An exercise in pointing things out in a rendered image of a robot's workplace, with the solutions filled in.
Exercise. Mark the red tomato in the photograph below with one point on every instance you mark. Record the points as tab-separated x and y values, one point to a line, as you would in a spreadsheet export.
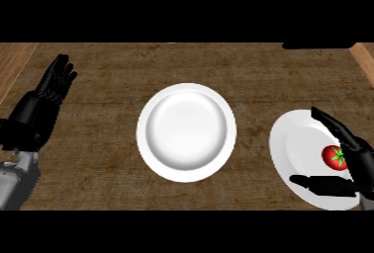
333	158

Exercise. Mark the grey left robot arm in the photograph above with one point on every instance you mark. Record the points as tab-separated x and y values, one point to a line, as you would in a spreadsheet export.
16	178

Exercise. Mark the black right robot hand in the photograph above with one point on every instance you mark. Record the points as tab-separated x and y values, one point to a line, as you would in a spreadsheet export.
359	158

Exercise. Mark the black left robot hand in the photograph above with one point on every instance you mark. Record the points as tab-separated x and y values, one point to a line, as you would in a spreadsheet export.
35	112

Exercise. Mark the white oval plate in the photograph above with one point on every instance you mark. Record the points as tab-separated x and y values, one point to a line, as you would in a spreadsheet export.
187	131
302	148

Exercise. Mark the black appliance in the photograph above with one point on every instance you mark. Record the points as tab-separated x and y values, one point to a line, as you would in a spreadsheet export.
319	45

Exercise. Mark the brown placemat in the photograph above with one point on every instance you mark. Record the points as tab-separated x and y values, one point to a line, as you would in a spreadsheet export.
194	66

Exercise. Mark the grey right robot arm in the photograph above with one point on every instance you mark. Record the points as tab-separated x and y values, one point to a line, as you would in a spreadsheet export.
367	202

